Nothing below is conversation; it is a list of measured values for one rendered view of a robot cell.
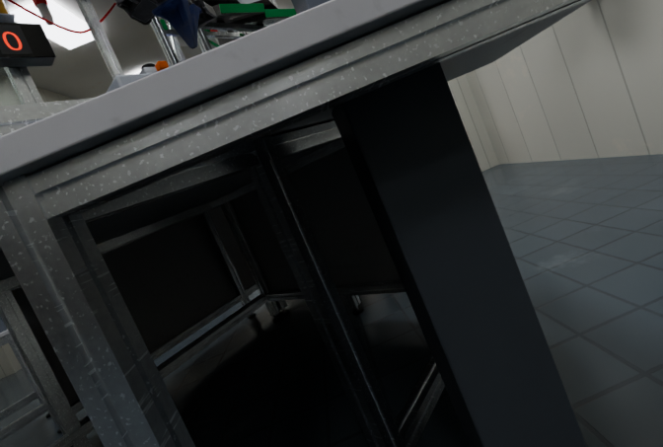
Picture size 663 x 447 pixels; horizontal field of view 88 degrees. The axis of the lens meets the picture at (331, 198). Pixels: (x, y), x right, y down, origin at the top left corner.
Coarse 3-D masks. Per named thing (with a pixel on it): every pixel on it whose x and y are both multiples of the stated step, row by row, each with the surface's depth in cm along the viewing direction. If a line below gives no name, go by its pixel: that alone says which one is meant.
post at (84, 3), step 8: (80, 0) 171; (88, 0) 173; (80, 8) 174; (88, 8) 173; (88, 16) 172; (96, 16) 174; (88, 24) 174; (96, 24) 174; (96, 32) 172; (104, 32) 175; (96, 40) 175; (104, 40) 175; (104, 48) 173; (104, 56) 175; (112, 56) 175; (112, 64) 174; (112, 72) 175; (120, 72) 176
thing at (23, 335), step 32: (192, 224) 228; (224, 224) 244; (128, 256) 197; (160, 256) 209; (192, 256) 223; (224, 256) 233; (128, 288) 193; (160, 288) 205; (192, 288) 218; (224, 288) 233; (256, 288) 244; (32, 320) 162; (160, 320) 200; (192, 320) 213; (224, 320) 193; (32, 352) 134; (160, 352) 192; (64, 384) 165; (64, 416) 136
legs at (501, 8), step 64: (512, 0) 32; (576, 0) 34; (320, 64) 30; (384, 64) 31; (192, 128) 30; (256, 128) 30; (384, 128) 51; (448, 128) 52; (0, 192) 30; (64, 192) 30; (128, 192) 34; (384, 192) 52; (448, 192) 52; (64, 256) 30; (448, 256) 53; (512, 256) 53; (64, 320) 31; (128, 320) 34; (448, 320) 53; (512, 320) 54; (128, 384) 31; (448, 384) 65; (512, 384) 55
